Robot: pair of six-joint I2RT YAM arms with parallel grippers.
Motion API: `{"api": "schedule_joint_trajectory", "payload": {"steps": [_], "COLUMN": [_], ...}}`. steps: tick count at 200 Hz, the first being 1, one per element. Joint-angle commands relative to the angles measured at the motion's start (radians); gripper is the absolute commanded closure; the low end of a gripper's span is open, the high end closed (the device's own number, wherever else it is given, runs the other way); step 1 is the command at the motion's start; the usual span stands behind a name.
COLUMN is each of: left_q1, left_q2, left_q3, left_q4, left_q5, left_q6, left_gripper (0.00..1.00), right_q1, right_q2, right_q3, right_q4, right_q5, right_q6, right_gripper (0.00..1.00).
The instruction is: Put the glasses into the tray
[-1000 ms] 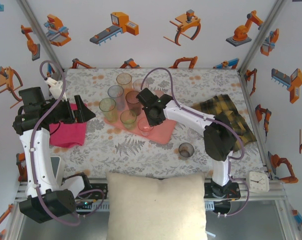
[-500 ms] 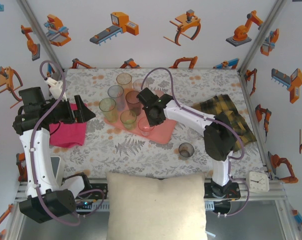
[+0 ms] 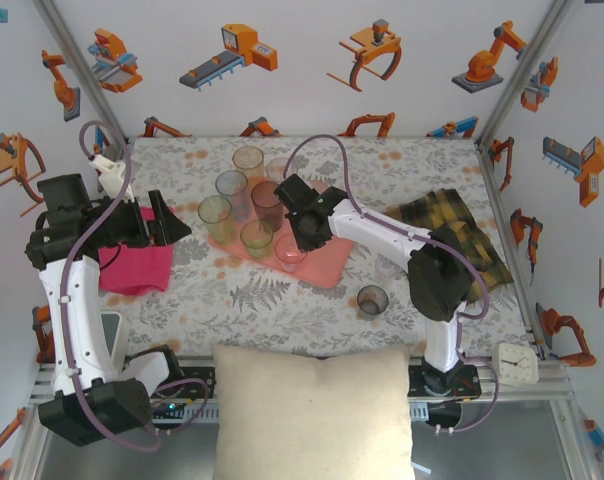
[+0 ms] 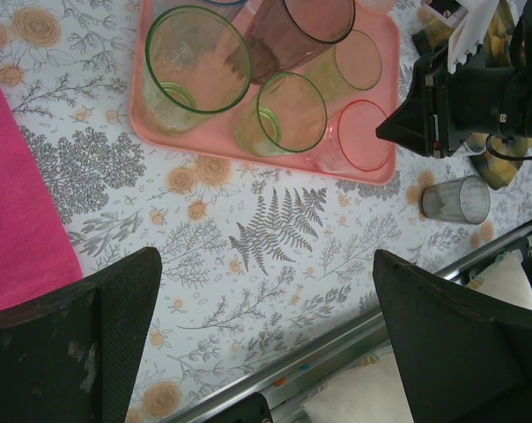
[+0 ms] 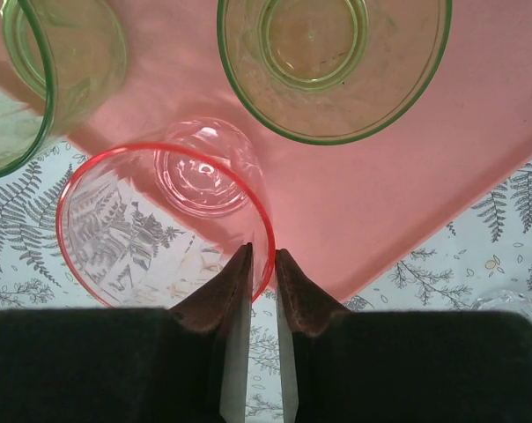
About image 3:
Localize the tall blue glass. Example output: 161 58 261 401
214 169 249 223

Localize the cream cushion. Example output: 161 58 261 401
210 343 416 480

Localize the short pink glass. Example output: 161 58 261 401
274 233 309 275

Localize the floral tablecloth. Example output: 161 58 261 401
95 135 539 360

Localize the white square clock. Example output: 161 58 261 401
491 341 541 385

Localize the yellow black plaid cloth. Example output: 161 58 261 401
384 188 514 304

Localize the short dark grey glass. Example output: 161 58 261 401
356 284 390 321

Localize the small circuit board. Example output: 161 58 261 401
149 397 189 419

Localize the tall dark grey glass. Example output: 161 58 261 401
250 180 285 232

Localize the aluminium frame post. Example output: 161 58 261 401
31 0 133 146
475 0 576 146

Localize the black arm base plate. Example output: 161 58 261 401
131 366 218 401
406 357 483 401

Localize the pink plastic tray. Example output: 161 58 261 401
207 174 356 290

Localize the short wide clear glass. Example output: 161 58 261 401
265 157 299 189

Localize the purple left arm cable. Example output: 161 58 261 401
64 119 211 454

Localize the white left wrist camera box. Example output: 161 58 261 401
89 153 133 201

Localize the tall green glass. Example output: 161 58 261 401
197 194 237 246

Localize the grey slotted cable duct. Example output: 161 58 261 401
146 402 431 424

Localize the aluminium frame rail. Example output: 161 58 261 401
474 139 553 361
29 362 576 401

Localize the magenta cloth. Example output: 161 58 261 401
99 205 175 297

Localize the short small clear glass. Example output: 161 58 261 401
374 252 401 280

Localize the tall orange glass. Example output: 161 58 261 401
231 146 266 184

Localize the aluminium frame leg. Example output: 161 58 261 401
9 424 46 480
549 398 601 480

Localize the short wide green glass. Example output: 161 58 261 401
239 219 275 260

